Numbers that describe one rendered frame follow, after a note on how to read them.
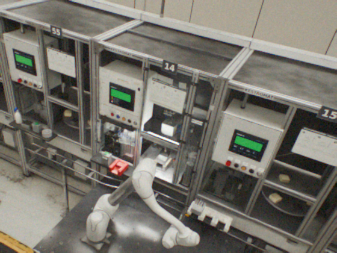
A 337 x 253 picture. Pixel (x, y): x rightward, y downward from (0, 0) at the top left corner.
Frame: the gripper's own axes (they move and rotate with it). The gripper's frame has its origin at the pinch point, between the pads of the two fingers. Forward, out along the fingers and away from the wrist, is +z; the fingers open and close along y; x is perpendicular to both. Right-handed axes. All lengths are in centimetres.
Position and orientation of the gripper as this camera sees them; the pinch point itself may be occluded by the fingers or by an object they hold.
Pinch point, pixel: (185, 210)
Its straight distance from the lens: 281.7
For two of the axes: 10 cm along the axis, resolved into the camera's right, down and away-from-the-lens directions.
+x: -8.8, -3.5, 3.1
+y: 1.0, -7.9, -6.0
